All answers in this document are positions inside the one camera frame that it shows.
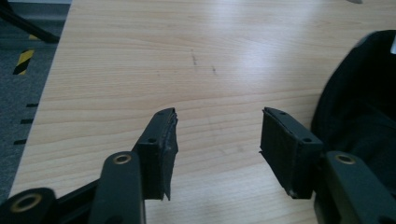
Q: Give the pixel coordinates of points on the black metal stand leg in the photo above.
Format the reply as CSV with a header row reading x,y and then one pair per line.
x,y
28,26

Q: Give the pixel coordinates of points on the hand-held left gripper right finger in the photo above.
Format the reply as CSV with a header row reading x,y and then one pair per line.
x,y
289,155

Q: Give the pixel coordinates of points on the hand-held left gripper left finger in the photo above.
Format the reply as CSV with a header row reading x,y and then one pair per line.
x,y
155,161

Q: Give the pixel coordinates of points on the black cloth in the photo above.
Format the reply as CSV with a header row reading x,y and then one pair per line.
x,y
358,102

